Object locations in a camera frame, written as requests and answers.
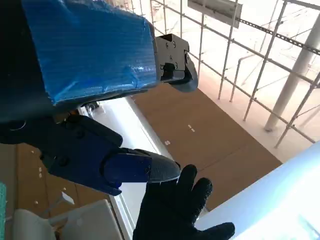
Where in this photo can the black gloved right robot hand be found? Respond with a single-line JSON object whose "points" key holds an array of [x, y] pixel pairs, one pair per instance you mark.
{"points": [[170, 215]]}

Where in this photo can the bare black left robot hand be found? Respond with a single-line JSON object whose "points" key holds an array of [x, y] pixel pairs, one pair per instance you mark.
{"points": [[87, 50]]}

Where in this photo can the white flat board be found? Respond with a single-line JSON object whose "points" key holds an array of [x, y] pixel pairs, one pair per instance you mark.
{"points": [[275, 200]]}

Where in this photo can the grey metal plate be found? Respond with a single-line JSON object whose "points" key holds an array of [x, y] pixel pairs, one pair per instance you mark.
{"points": [[215, 11]]}

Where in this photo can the green cutting mat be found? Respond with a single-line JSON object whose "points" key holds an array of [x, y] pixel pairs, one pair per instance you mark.
{"points": [[2, 200]]}

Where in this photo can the white round pole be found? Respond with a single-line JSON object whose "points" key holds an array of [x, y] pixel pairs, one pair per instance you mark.
{"points": [[293, 77]]}

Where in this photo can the white metal grid rack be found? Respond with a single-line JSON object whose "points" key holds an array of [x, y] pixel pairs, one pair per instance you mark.
{"points": [[287, 40]]}

